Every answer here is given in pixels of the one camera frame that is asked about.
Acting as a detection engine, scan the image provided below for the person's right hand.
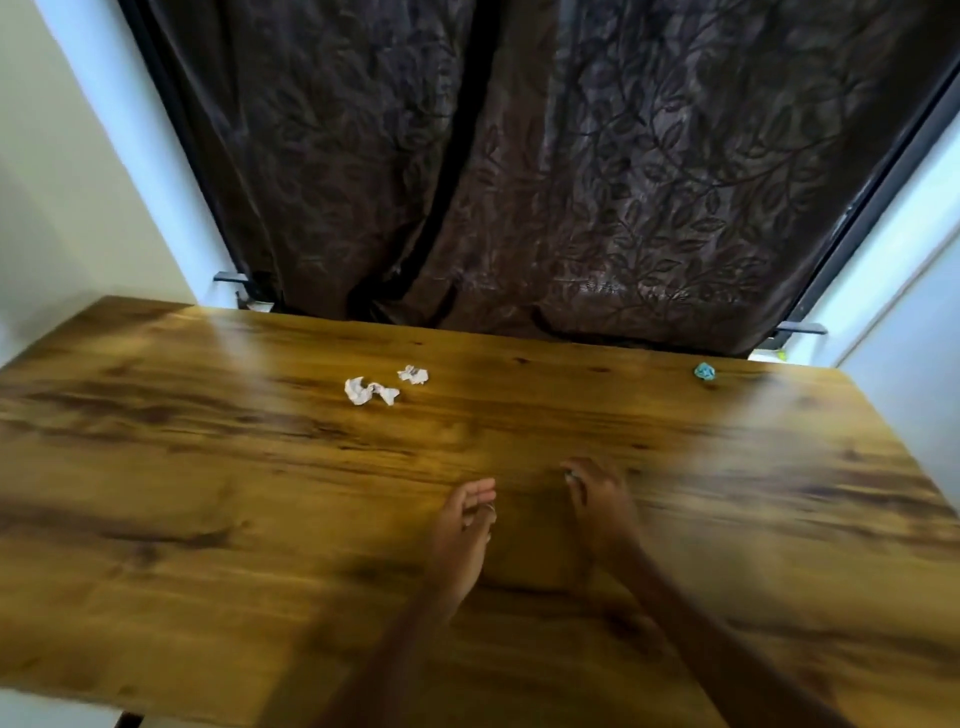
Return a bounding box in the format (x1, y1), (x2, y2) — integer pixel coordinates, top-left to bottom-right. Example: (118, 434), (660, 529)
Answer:
(560, 455), (646, 565)

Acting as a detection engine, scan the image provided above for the person's left hand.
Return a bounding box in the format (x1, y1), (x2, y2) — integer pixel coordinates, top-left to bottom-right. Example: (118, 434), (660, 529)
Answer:
(427, 478), (499, 609)

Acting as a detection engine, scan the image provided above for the twisted white paper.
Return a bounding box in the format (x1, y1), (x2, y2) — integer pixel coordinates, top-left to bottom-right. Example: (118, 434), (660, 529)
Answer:
(344, 376), (402, 408)

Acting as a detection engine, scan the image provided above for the person's left forearm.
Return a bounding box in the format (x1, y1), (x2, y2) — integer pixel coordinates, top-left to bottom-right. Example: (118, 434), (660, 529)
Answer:
(313, 592), (468, 728)

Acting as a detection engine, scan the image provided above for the person's right forearm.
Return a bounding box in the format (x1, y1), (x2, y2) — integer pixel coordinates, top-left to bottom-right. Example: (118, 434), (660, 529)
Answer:
(605, 545), (853, 728)

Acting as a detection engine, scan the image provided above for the dark brown leaf-patterned curtain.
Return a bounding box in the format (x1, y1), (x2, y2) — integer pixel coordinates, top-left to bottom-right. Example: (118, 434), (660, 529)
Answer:
(142, 0), (960, 358)

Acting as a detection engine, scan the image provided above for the black window frame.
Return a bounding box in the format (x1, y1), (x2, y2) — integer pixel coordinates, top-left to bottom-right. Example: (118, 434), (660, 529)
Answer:
(116, 0), (960, 355)

